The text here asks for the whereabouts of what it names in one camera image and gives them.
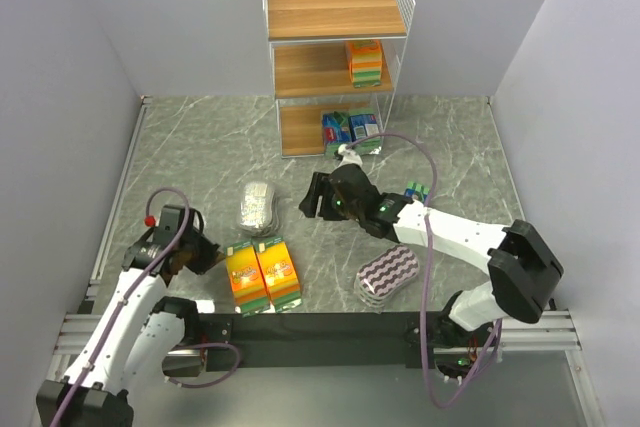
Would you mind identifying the blue green sponge pack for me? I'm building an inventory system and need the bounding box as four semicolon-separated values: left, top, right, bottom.
348;108;382;155
321;110;353;158

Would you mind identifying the orange sponge pack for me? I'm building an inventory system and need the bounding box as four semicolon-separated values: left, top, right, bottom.
225;241;271;316
345;39;383;88
254;236;302;313

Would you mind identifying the silver mesh scrubber pack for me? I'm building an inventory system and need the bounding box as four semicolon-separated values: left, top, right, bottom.
237;181;279;237

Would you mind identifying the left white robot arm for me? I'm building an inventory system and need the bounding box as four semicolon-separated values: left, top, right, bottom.
36;205;224;426

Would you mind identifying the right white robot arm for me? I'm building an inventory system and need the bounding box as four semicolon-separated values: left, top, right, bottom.
299;164;564;348

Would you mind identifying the purple wavy sponge pack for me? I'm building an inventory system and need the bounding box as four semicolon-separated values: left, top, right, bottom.
354;245;420;309

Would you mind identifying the black front base bar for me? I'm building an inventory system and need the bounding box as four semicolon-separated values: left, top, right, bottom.
200;311;421;368

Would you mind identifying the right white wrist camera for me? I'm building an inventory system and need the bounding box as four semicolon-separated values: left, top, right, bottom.
335;144;363;168

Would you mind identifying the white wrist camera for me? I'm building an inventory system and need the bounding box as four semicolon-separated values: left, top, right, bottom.
335;144;363;168
141;205;185;246

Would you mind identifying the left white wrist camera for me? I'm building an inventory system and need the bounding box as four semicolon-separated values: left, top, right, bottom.
141;205;185;246

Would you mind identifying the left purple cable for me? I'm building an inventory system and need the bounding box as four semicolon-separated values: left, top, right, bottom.
47;187;244;427

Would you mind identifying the white wire wooden shelf rack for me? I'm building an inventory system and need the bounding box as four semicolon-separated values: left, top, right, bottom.
262;0;416;157

